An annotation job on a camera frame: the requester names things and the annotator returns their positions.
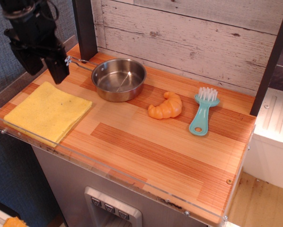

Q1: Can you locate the yellow towel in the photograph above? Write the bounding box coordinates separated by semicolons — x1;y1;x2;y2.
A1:
4;82;92;148

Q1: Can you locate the dark shelf post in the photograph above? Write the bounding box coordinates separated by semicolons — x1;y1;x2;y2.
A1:
250;20;283;116
72;0;98;60

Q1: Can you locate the clear acrylic edge guard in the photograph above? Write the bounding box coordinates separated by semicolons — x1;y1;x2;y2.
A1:
0;107;256;227

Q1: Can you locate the dark left shelf post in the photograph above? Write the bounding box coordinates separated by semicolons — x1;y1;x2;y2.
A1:
72;0;98;60

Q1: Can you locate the dark right shelf post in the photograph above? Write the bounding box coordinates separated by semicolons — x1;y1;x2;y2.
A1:
250;20;283;116

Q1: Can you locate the small steel saucepan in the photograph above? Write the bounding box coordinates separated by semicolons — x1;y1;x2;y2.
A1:
65;56;147;102

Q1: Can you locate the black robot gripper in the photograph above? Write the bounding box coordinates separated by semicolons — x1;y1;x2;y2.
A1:
3;4;70;85

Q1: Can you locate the orange object bottom left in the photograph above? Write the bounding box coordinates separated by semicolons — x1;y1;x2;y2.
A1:
3;217;27;227

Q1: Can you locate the teal dish brush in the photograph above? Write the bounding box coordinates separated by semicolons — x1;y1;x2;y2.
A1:
189;87;220;136

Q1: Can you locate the grey cabinet with dispenser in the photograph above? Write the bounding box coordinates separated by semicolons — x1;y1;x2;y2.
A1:
32;146;205;227

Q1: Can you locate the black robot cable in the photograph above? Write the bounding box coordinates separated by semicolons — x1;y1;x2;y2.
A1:
43;0;59;22

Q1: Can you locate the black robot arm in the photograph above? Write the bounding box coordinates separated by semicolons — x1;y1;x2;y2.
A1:
0;0;70;84

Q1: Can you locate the orange toy croissant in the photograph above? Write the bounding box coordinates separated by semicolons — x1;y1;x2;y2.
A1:
148;91;183;120

